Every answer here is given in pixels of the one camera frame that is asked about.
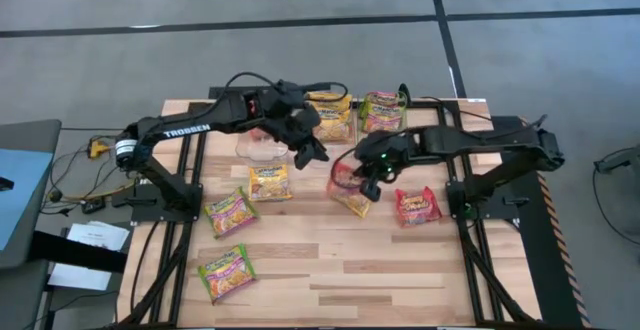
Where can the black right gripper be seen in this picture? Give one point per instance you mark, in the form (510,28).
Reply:
(380,162)

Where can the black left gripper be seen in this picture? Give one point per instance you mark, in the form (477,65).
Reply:
(300,127)

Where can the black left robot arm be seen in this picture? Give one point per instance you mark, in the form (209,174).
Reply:
(185,130)

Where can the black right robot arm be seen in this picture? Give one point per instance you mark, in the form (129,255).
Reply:
(475,142)

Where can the clear plastic bin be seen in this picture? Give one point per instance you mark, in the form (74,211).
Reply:
(342,152)
(406,115)
(262,152)

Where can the black striped-edge floor mat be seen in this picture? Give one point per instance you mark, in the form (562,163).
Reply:
(545,270)

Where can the yellow power splitter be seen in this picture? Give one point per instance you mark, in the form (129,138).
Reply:
(97,148)

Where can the black power adapter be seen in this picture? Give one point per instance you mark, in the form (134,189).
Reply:
(94,205)

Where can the white paper sheet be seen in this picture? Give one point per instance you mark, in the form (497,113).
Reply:
(80,276)
(100,237)

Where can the black floor beam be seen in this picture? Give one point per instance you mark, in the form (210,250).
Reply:
(75,255)

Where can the grey desk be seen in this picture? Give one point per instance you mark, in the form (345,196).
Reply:
(30,135)

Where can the blue desk mat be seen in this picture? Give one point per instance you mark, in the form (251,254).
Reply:
(25,195)

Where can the small black device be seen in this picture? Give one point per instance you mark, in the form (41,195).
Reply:
(6,184)

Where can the black aluminium table frame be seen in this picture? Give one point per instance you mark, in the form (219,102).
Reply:
(425,105)

